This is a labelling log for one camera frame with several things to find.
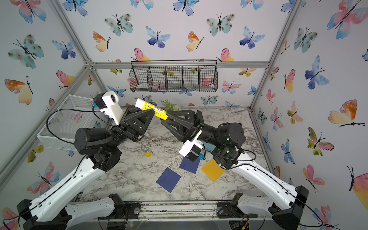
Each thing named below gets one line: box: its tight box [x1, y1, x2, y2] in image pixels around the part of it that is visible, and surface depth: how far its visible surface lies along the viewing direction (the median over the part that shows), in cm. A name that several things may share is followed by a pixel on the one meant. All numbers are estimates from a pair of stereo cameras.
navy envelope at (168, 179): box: [155, 166, 182, 194], surface depth 87 cm
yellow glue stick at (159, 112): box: [134, 98, 169, 121], surface depth 39 cm
